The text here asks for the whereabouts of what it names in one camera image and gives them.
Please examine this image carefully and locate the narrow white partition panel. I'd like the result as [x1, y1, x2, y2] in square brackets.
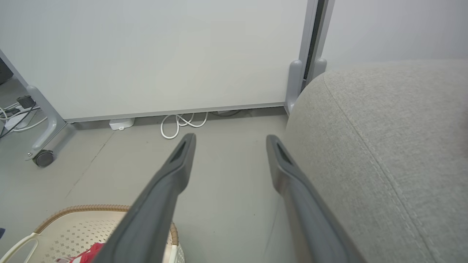
[314, 0, 468, 72]

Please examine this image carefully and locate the grey partition foot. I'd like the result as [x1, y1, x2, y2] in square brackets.
[285, 59, 305, 114]
[25, 85, 69, 161]
[310, 57, 328, 81]

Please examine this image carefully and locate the grey fabric sofa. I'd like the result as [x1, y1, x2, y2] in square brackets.
[271, 59, 468, 263]

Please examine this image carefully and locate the small white adapter box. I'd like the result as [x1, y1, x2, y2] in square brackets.
[109, 117, 135, 131]

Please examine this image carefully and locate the beige perforated laundry basket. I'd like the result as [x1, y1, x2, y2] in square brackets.
[0, 204, 185, 263]

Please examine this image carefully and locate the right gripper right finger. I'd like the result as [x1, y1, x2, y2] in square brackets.
[265, 134, 366, 263]

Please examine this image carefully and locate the dark grey box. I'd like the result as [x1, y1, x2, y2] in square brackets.
[0, 58, 14, 85]

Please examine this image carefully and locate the black power plug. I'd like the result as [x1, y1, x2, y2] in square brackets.
[16, 95, 34, 109]

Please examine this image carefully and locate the wide white partition panel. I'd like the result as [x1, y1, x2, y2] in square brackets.
[0, 0, 319, 123]

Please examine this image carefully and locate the white power strip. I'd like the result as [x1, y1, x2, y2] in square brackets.
[4, 107, 34, 129]

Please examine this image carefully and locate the red garment with white stripes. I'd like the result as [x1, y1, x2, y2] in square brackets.
[54, 242, 106, 263]

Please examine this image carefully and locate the coiled white cable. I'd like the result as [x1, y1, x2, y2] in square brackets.
[160, 111, 209, 140]

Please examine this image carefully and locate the black caster wheel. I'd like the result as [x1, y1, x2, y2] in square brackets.
[32, 149, 55, 168]

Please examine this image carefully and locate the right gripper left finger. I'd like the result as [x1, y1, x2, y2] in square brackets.
[93, 133, 197, 263]

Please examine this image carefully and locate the black floor cable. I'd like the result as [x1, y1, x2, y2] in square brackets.
[0, 103, 38, 140]

